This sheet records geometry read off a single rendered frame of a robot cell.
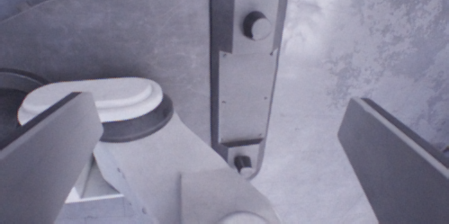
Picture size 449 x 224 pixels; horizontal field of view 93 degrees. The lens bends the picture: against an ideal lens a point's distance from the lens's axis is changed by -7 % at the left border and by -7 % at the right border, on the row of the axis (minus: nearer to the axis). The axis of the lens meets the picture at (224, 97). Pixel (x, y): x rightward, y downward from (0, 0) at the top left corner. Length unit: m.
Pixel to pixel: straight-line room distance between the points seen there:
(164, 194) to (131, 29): 0.30
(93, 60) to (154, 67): 0.12
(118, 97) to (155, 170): 0.12
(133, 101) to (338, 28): 0.64
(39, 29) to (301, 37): 0.64
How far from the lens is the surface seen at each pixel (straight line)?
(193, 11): 0.45
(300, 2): 0.71
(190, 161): 0.30
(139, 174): 0.30
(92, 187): 0.49
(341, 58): 0.85
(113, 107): 0.36
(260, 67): 0.49
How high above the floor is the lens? 0.61
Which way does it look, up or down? 57 degrees down
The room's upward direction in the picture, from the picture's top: 159 degrees clockwise
